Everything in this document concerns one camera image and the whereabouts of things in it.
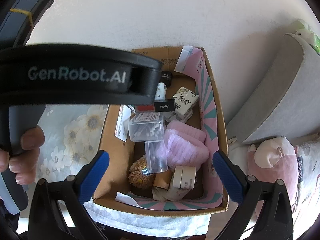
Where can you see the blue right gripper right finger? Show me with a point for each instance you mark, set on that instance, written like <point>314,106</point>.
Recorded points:
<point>231,176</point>

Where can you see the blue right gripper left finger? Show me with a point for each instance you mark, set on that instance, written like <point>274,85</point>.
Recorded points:
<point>91,174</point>

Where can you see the clear plastic box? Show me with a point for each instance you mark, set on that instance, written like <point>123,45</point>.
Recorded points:
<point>156,159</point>

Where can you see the small wooden bottle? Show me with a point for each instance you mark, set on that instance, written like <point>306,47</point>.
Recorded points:
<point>163,179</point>

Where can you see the clear cotton swab box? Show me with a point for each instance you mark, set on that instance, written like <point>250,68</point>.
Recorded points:
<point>146,126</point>

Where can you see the white floral small box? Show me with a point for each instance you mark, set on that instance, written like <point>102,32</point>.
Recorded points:
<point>185,100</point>

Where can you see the black lipstick box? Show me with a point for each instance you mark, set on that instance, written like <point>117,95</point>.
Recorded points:
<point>158,106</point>

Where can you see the white patterned tube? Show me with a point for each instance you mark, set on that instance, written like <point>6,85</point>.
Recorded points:
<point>161,92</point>

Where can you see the black round cap bottle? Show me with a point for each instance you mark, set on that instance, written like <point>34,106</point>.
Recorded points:
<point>166,78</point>

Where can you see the person's left hand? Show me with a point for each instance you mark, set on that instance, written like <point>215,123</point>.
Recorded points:
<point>24,165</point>

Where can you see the pink plush pillow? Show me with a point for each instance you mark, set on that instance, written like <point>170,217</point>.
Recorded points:
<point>275,159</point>

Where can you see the white shipping label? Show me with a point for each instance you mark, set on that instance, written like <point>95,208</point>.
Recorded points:
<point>123,119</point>

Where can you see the brown cardboard box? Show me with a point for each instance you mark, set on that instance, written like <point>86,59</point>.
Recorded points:
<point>122,155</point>

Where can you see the white printed pillow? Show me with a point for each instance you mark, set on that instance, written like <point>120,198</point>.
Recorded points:
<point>307,197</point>

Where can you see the white cloth under box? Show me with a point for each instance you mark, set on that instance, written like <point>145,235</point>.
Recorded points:
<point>173,227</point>

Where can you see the grey padded headboard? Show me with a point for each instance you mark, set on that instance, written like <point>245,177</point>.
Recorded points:
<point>286,102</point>

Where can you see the green white item on headboard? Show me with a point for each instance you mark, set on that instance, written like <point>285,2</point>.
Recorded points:
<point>302,29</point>

